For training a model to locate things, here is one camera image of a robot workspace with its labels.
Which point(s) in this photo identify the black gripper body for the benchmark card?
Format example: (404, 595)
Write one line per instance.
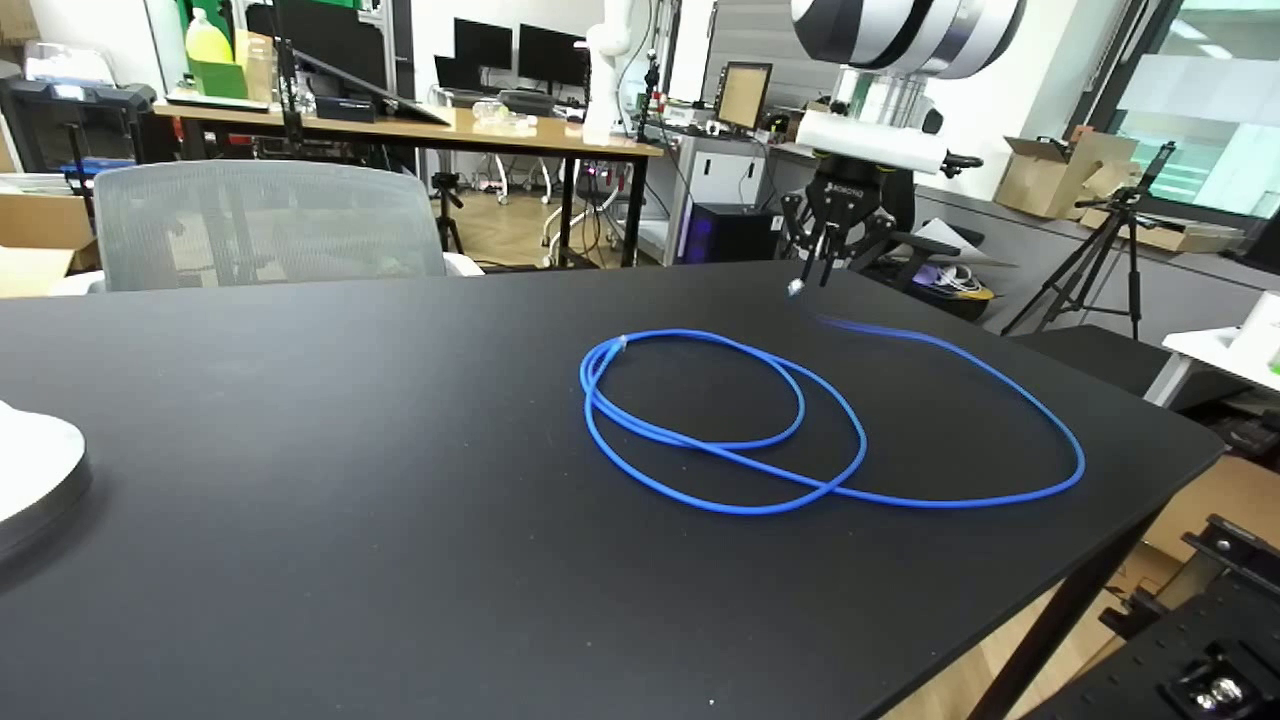
(841, 201)

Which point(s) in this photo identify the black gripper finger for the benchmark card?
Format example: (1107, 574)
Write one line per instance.
(853, 245)
(806, 245)

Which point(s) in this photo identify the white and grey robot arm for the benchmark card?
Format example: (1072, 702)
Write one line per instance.
(905, 34)

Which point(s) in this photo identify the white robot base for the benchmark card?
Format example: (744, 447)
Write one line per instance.
(35, 462)

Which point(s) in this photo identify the black office chair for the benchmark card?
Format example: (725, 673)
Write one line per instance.
(905, 201)

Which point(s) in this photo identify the dark computer tower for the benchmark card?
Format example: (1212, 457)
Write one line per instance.
(725, 232)

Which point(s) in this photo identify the white cabinet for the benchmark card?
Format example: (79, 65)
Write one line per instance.
(725, 170)

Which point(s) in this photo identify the open cardboard box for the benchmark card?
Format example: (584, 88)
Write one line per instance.
(1045, 182)

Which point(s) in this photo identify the black computer monitor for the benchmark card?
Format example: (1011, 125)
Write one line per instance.
(482, 42)
(549, 53)

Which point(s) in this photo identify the wooden desk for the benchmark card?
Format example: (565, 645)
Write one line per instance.
(467, 133)

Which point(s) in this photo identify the white side table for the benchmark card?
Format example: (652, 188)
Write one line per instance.
(1222, 354)

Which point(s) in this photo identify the black table leg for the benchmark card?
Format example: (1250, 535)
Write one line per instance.
(1055, 627)

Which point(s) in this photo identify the grey mesh office chair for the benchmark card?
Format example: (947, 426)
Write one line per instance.
(265, 225)

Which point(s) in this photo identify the green poster board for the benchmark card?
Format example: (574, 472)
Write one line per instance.
(213, 53)

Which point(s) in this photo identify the black storage crate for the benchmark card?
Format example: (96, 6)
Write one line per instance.
(72, 120)

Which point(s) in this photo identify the brown cardboard box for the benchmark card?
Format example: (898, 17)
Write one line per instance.
(35, 225)

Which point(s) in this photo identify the white wrist mount plate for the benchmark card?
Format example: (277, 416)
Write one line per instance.
(866, 139)

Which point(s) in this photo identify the wooden picture frame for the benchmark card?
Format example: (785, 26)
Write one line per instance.
(740, 99)

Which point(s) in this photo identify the black camera tripod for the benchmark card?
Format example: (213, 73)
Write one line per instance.
(1125, 222)

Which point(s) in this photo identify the black metal equipment frame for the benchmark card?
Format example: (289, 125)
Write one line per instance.
(1202, 654)

